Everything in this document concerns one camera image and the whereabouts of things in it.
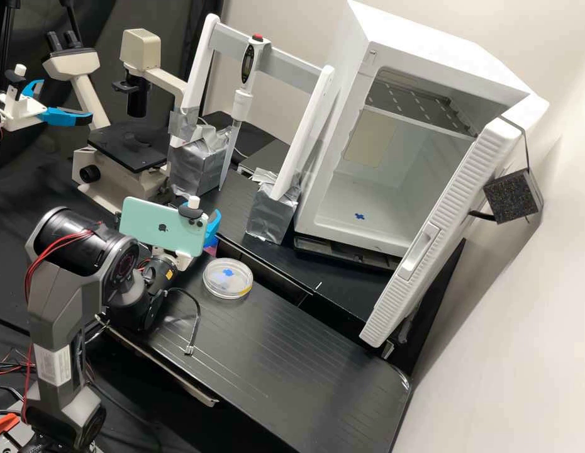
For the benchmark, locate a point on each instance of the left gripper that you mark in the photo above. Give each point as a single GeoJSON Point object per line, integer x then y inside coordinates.
{"type": "Point", "coordinates": [19, 112]}

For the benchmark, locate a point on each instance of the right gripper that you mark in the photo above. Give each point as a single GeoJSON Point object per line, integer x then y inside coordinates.
{"type": "Point", "coordinates": [183, 261]}

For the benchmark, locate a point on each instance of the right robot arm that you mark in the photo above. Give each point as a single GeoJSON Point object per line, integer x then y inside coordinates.
{"type": "Point", "coordinates": [52, 302]}

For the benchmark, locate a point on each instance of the left phone holder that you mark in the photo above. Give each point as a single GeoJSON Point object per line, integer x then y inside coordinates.
{"type": "Point", "coordinates": [16, 87]}

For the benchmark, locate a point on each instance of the petri dish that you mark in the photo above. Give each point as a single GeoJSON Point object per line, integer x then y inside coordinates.
{"type": "Point", "coordinates": [227, 279]}

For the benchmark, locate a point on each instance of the cream microscope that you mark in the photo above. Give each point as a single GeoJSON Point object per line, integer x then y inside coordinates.
{"type": "Point", "coordinates": [127, 146]}

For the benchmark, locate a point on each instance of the black platform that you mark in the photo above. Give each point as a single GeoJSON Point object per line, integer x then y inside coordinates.
{"type": "Point", "coordinates": [321, 278]}
{"type": "Point", "coordinates": [283, 358]}

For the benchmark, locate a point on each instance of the pipette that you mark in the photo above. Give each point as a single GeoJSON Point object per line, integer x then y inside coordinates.
{"type": "Point", "coordinates": [239, 104]}

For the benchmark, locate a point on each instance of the white pipette stand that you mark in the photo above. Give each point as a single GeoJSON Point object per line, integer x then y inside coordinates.
{"type": "Point", "coordinates": [302, 137]}

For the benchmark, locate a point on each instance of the black tray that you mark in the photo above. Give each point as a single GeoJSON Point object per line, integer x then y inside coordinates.
{"type": "Point", "coordinates": [339, 252]}

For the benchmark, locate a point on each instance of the incubator door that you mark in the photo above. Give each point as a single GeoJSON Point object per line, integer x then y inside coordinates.
{"type": "Point", "coordinates": [443, 226]}

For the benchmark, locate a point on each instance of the white incubator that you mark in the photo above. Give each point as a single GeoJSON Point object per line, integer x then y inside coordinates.
{"type": "Point", "coordinates": [415, 94]}

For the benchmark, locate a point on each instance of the right wrist camera phone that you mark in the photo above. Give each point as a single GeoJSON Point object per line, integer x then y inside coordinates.
{"type": "Point", "coordinates": [155, 226]}

